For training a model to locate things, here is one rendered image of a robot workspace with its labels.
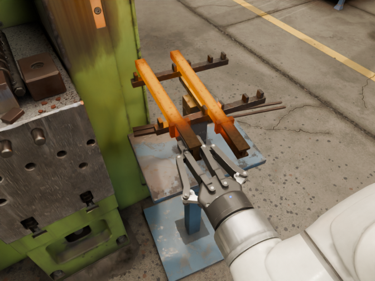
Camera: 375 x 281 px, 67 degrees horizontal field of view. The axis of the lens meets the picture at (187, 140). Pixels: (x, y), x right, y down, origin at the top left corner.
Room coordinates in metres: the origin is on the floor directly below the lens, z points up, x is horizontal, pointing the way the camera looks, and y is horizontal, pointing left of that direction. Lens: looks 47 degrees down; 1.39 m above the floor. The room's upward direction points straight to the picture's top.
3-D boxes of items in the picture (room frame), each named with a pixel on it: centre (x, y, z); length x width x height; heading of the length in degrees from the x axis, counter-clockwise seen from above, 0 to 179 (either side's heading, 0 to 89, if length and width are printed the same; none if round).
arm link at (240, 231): (0.19, -0.09, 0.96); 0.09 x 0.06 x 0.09; 113
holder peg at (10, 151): (0.45, 0.44, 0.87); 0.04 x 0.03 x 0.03; 31
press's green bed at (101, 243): (0.72, 0.58, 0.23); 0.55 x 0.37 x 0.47; 31
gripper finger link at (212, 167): (0.33, -0.05, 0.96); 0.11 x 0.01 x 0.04; 18
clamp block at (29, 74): (0.65, 0.39, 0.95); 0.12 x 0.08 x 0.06; 31
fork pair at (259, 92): (0.70, -0.13, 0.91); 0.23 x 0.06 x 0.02; 23
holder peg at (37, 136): (0.49, 0.37, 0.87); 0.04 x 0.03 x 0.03; 31
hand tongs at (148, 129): (0.79, -0.09, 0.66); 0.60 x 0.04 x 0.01; 105
